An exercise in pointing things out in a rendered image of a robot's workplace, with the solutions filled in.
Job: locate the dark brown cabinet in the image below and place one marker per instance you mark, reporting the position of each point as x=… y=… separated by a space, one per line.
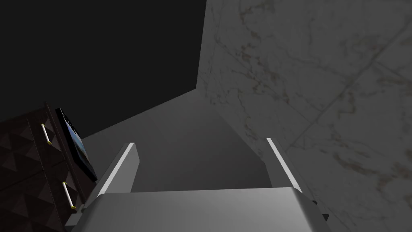
x=29 y=174

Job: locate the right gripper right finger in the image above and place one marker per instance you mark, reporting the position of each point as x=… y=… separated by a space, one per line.
x=279 y=166

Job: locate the black framed picture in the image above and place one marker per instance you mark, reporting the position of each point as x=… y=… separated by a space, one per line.
x=77 y=145

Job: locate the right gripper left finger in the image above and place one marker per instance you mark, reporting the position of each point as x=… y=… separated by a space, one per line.
x=120 y=170

